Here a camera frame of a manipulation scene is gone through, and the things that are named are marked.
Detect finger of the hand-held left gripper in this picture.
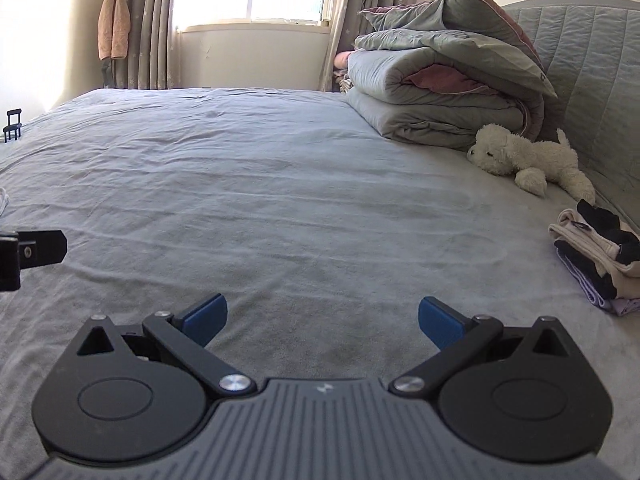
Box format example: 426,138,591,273
0,228,68,292

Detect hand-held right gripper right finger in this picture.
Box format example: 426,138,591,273
387,296,571,403

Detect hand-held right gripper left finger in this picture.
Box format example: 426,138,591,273
75,292,258,401

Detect cream shirt with black sleeves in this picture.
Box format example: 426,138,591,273
548,199,640,302

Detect small black chair stand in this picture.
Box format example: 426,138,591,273
2,108,23,143

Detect grey bed sheet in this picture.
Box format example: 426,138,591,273
0,87,640,480

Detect white plush dog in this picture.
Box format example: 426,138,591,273
467,123,597,206

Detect folded purple garment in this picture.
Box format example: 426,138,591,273
556,250,640,317

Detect hanging pink fleece garment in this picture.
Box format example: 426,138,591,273
97,0,132,61

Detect grey-green quilt with maroon lining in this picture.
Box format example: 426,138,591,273
357,0,559,100

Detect grey quilted headboard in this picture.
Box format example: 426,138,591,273
500,0,640,211

